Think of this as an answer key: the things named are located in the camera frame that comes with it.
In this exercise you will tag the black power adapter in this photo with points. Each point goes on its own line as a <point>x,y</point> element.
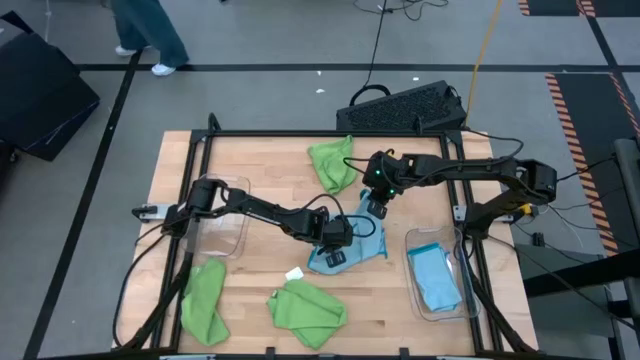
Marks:
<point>537,239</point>

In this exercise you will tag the blue towel with white tag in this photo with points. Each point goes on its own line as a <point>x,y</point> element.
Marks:
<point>360,245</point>

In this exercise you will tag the black metal stand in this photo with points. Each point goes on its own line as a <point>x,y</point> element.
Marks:
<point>575,272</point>

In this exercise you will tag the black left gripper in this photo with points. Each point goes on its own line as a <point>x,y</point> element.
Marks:
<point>337,232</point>

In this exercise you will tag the clear plastic bin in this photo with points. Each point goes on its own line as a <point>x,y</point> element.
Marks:
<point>425,314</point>
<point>220,235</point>

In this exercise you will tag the black floor platform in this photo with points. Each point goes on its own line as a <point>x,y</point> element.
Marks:
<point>40,100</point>

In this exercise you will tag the yellow connector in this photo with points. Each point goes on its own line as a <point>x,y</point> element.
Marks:
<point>524,207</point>

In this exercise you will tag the black metal table frame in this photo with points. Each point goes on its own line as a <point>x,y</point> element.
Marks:
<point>325,134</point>

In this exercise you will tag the black mat with hazard stripes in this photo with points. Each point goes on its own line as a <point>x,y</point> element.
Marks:
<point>550,6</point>
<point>590,150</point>

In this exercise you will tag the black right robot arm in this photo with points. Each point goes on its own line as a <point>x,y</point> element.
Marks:
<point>475,167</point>

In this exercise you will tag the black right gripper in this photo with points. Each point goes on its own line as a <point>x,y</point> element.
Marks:
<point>385,175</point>

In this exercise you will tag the light blue microfiber towel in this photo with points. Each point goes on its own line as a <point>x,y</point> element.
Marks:
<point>422,249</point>
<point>437,285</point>

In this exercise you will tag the person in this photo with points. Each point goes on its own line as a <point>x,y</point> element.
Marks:
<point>150,30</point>

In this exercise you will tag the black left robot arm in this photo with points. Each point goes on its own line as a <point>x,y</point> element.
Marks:
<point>260,212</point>

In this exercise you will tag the green microfiber towel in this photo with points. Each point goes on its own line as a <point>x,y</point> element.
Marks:
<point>332,165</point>
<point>202,305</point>
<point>307,312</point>

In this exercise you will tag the black perforated computer case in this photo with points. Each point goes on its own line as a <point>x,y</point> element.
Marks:
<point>400,107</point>

